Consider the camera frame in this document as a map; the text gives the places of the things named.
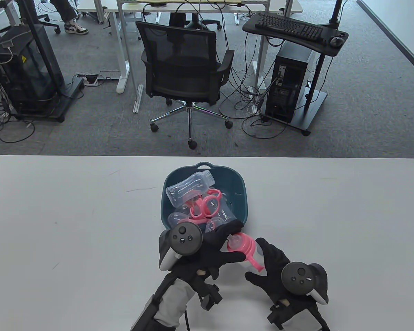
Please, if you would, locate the person's right hand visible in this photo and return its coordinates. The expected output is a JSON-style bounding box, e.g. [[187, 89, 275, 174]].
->
[[245, 238, 292, 304]]

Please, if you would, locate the person's left hand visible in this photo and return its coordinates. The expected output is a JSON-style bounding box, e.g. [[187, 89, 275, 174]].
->
[[174, 221, 247, 280]]

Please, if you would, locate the clear dome bottle cap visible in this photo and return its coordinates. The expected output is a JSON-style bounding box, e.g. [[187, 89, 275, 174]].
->
[[167, 212, 191, 229]]

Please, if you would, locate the pink bottle handle ring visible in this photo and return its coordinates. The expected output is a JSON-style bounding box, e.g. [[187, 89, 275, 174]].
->
[[188, 189, 222, 220]]

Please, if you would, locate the black white VR controller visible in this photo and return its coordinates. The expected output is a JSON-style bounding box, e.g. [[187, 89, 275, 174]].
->
[[280, 262, 329, 305], [159, 223, 203, 271]]

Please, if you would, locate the teal plastic basin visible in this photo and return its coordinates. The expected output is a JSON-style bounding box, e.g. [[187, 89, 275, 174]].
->
[[161, 161, 249, 238]]

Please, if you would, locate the black adapter box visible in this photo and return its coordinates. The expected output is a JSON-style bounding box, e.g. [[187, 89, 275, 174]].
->
[[131, 293, 163, 331]]

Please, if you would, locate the aluminium profile bar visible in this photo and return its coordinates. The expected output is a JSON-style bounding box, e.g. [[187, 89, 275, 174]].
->
[[133, 84, 145, 113]]

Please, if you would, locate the black rolling workstation cart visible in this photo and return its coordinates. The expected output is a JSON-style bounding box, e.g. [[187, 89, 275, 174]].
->
[[242, 0, 349, 137]]

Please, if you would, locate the black computer tower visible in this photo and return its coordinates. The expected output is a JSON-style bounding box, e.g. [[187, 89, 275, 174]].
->
[[265, 41, 314, 124]]

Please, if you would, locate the white standing desk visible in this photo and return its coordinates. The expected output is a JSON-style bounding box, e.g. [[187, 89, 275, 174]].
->
[[77, 0, 303, 94]]

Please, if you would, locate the black mesh office chair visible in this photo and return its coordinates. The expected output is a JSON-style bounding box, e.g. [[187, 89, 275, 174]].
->
[[135, 20, 235, 150]]

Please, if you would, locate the black white power strip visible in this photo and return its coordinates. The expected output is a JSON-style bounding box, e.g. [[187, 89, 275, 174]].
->
[[77, 73, 106, 87]]

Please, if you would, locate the black wheeled stand with pole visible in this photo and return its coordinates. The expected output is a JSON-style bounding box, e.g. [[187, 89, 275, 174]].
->
[[7, 0, 86, 123]]

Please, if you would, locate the black office chair base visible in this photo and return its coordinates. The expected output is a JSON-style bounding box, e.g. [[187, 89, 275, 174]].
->
[[167, 12, 223, 31]]

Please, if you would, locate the black keyboard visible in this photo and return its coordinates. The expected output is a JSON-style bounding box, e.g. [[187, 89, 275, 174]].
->
[[255, 13, 324, 43]]

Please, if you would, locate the black equipment cabinet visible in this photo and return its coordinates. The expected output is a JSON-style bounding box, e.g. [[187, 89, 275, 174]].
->
[[0, 25, 57, 112]]

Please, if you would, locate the tangle of black cables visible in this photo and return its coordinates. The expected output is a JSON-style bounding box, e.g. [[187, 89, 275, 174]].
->
[[0, 100, 36, 143], [219, 52, 290, 140]]

